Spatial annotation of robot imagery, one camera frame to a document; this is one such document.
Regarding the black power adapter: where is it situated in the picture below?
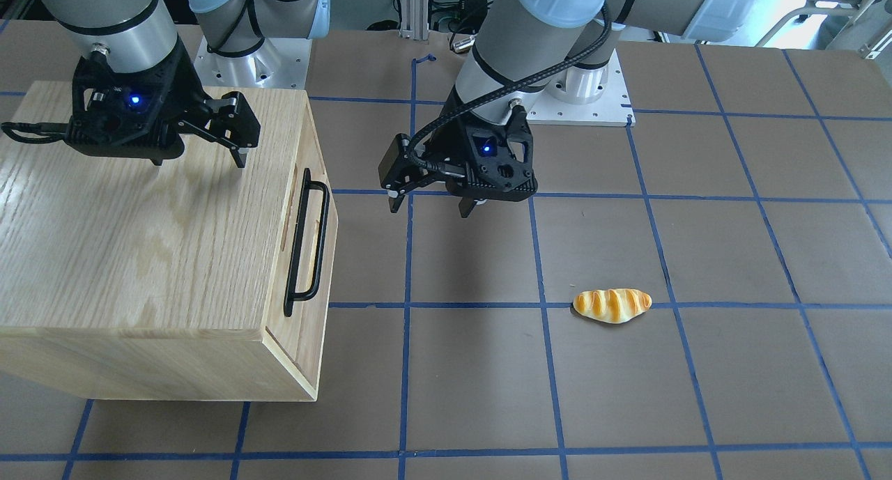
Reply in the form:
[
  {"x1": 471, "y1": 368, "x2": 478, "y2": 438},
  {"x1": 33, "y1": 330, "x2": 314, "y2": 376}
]
[{"x1": 448, "y1": 0, "x2": 490, "y2": 33}]

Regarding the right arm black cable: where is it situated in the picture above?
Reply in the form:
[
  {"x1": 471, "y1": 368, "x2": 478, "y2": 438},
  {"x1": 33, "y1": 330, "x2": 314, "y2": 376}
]
[{"x1": 0, "y1": 121, "x2": 70, "y2": 145}]

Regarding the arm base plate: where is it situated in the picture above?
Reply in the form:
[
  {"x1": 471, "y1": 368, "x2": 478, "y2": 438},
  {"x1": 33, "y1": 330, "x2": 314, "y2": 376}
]
[
  {"x1": 527, "y1": 52, "x2": 636, "y2": 127},
  {"x1": 194, "y1": 38, "x2": 313, "y2": 90}
]

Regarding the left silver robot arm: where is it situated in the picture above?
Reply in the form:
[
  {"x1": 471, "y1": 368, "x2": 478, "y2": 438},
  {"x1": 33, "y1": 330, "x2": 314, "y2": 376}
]
[{"x1": 378, "y1": 0, "x2": 755, "y2": 217}]

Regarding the aluminium profile post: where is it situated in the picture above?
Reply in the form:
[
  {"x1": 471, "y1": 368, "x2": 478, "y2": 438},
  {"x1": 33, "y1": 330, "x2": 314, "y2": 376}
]
[{"x1": 398, "y1": 0, "x2": 430, "y2": 42}]

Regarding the toy bread roll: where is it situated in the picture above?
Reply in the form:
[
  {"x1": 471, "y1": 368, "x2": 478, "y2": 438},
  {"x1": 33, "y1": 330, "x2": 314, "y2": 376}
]
[{"x1": 571, "y1": 288, "x2": 653, "y2": 325}]

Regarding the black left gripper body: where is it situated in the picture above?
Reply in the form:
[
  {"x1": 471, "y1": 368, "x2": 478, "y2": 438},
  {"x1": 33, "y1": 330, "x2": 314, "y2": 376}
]
[{"x1": 422, "y1": 104, "x2": 538, "y2": 203}]

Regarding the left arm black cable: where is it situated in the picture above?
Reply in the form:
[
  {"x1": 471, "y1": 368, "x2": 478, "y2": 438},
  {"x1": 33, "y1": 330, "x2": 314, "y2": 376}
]
[{"x1": 406, "y1": 3, "x2": 613, "y2": 178}]

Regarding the silver cylindrical connector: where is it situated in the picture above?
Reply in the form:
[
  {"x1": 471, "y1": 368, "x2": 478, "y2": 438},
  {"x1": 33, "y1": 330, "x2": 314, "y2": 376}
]
[{"x1": 449, "y1": 35, "x2": 477, "y2": 54}]

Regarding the light wooden drawer cabinet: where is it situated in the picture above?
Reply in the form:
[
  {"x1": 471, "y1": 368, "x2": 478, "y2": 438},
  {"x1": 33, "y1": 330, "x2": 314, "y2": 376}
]
[{"x1": 1, "y1": 88, "x2": 310, "y2": 401}]

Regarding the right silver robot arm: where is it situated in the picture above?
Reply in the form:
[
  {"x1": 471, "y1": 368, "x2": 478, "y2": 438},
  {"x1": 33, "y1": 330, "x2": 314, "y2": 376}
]
[{"x1": 2, "y1": 0, "x2": 330, "y2": 169}]

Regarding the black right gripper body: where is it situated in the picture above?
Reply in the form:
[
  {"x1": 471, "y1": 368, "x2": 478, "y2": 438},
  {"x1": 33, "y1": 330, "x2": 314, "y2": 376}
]
[{"x1": 63, "y1": 48, "x2": 209, "y2": 160}]

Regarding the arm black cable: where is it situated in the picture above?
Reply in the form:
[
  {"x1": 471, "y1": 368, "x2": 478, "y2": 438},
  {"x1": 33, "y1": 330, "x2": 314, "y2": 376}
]
[
  {"x1": 406, "y1": 3, "x2": 613, "y2": 178},
  {"x1": 0, "y1": 121, "x2": 70, "y2": 145}
]

